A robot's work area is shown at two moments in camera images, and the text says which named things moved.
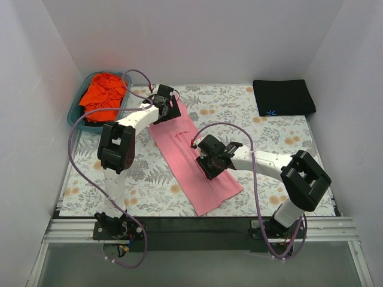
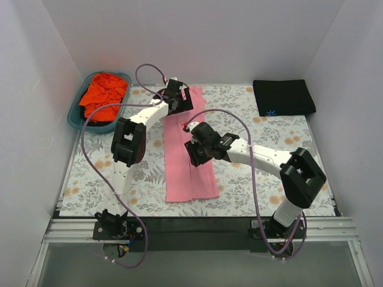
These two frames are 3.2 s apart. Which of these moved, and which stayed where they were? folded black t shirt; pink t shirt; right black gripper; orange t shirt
Moved: right black gripper; pink t shirt
Stayed: orange t shirt; folded black t shirt
